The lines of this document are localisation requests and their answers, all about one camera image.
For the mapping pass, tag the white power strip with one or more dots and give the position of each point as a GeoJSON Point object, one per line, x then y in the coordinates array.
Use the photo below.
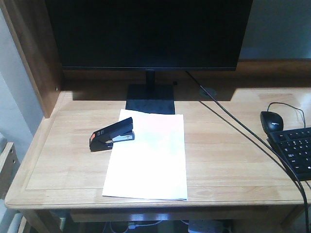
{"type": "Point", "coordinates": [209, 226]}

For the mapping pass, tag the white paper sheets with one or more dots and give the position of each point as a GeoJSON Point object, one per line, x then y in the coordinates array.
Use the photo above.
{"type": "Point", "coordinates": [153, 165]}

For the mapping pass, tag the black computer monitor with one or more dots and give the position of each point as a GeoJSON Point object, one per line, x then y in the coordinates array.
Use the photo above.
{"type": "Point", "coordinates": [149, 35]}

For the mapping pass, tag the black computer mouse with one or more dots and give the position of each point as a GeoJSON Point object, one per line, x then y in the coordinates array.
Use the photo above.
{"type": "Point", "coordinates": [271, 122]}

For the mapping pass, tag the black stapler orange button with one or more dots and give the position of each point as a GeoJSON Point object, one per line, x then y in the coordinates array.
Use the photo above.
{"type": "Point", "coordinates": [103, 139]}

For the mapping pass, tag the wooden desk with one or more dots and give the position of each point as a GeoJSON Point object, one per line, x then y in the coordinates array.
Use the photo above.
{"type": "Point", "coordinates": [227, 176]}

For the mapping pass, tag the black computer keyboard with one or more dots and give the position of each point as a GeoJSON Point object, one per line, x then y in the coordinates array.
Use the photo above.
{"type": "Point", "coordinates": [294, 146]}

